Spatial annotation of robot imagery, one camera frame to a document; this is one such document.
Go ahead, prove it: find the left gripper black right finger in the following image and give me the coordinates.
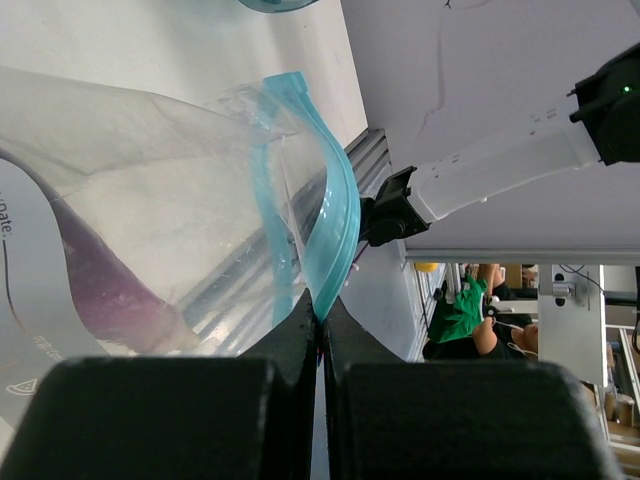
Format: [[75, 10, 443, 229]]
[[322, 302, 623, 479]]

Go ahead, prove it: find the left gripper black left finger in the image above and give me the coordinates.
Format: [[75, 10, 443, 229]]
[[1, 293, 317, 479]]

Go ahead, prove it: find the purple toy eggplant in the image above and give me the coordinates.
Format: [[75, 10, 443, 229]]
[[1, 151, 200, 354]]

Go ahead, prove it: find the clear zip bag blue zipper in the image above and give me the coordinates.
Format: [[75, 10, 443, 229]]
[[1, 67, 341, 437]]

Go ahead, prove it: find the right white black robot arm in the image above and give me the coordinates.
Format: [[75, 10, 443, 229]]
[[359, 46, 639, 247]]

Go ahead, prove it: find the person in green shirt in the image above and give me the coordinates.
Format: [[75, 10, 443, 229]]
[[422, 264, 539, 361]]

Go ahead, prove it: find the white background equipment stand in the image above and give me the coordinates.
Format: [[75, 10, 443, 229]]
[[538, 264, 608, 387]]

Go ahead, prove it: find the teal plastic tray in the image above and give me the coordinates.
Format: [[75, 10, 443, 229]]
[[240, 0, 317, 14]]

